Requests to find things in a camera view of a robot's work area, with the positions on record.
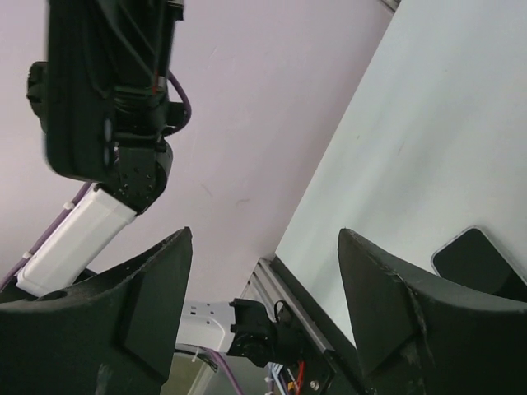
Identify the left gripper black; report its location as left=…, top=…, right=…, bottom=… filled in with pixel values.
left=94, top=0, right=184, bottom=97

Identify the black phone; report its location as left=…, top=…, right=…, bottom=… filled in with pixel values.
left=431, top=226, right=526, bottom=302

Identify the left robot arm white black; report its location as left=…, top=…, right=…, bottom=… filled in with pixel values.
left=4, top=1, right=317, bottom=377

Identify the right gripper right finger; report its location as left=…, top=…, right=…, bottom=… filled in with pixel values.
left=338, top=229, right=526, bottom=394

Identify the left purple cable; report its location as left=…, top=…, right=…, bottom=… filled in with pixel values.
left=0, top=69, right=244, bottom=395

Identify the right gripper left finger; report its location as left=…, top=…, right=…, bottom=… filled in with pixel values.
left=1, top=228, right=193, bottom=394

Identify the aluminium rail front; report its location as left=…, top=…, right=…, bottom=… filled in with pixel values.
left=241, top=258, right=334, bottom=353

